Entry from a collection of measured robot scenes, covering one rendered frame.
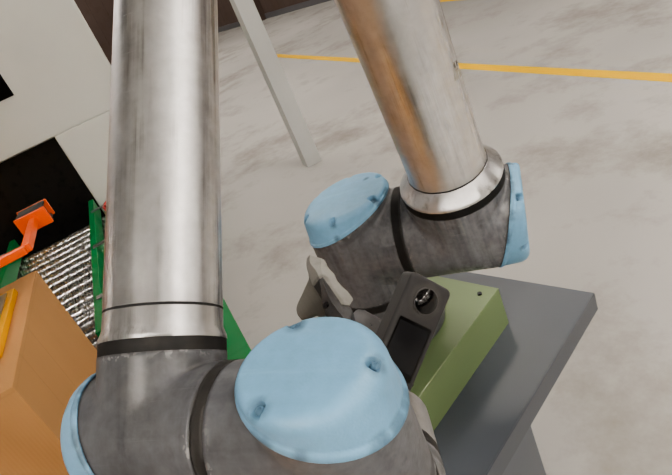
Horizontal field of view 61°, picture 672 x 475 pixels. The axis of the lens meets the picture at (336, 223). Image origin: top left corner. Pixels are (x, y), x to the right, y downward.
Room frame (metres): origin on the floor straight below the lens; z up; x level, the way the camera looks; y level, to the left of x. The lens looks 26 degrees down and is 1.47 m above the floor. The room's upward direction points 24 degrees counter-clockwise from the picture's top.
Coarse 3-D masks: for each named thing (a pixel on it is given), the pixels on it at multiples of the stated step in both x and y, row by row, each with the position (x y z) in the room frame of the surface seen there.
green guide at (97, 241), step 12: (96, 216) 2.94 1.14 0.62; (96, 228) 2.71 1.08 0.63; (96, 240) 2.51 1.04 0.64; (96, 252) 2.36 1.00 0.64; (96, 264) 2.22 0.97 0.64; (96, 276) 2.10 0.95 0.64; (96, 288) 1.99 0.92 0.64; (96, 300) 1.89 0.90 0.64; (96, 312) 1.79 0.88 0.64; (96, 324) 1.71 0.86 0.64
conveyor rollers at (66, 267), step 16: (64, 240) 3.02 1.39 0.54; (80, 240) 2.88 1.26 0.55; (32, 256) 2.98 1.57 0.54; (48, 256) 2.91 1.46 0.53; (64, 256) 2.77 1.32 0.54; (80, 256) 2.69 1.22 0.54; (48, 272) 2.65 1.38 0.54; (64, 272) 2.58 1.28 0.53; (80, 272) 2.45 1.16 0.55; (64, 288) 2.35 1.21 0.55; (80, 288) 2.27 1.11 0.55; (64, 304) 2.23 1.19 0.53; (80, 304) 2.16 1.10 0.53; (80, 320) 2.00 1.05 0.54; (96, 336) 1.83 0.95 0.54
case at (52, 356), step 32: (32, 288) 1.43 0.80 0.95; (32, 320) 1.28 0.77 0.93; (64, 320) 1.48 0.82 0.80; (32, 352) 1.15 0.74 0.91; (64, 352) 1.32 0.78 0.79; (96, 352) 1.54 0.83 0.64; (0, 384) 1.00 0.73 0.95; (32, 384) 1.05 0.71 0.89; (64, 384) 1.18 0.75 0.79; (0, 416) 0.96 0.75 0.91; (32, 416) 0.97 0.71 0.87; (0, 448) 0.95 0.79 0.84; (32, 448) 0.96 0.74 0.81
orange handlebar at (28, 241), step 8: (32, 224) 1.49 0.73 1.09; (32, 232) 1.43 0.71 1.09; (24, 240) 1.37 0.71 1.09; (32, 240) 1.38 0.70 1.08; (16, 248) 1.34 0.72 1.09; (24, 248) 1.33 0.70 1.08; (32, 248) 1.34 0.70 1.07; (0, 256) 1.33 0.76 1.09; (8, 256) 1.32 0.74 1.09; (16, 256) 1.32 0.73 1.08; (0, 264) 1.31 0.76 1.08
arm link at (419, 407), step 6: (414, 396) 0.36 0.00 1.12; (414, 402) 0.35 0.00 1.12; (420, 402) 0.36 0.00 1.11; (414, 408) 0.34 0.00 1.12; (420, 408) 0.35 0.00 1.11; (426, 408) 0.36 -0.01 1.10; (420, 414) 0.34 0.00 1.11; (426, 414) 0.35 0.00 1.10; (420, 420) 0.33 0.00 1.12; (426, 420) 0.34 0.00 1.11; (426, 426) 0.33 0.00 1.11; (432, 432) 0.33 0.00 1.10
